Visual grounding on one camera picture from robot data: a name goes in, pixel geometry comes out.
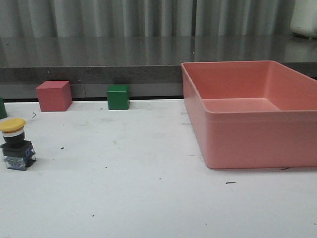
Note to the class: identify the yellow push button switch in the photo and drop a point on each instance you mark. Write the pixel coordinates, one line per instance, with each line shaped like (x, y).
(18, 153)

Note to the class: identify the dark grey counter shelf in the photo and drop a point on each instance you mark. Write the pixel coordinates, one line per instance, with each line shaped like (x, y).
(151, 66)

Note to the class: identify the white container in background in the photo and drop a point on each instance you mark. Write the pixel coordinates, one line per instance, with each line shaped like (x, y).
(304, 18)

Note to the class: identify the pink cube block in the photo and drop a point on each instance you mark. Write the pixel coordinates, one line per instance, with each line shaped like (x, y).
(54, 96)

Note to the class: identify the pink plastic bin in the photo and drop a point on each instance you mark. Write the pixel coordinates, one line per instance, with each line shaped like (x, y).
(251, 114)

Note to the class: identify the green cube block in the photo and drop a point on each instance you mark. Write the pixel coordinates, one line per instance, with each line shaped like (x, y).
(118, 97)

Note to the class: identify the green block at left edge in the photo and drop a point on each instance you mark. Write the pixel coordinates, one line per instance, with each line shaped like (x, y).
(3, 113)

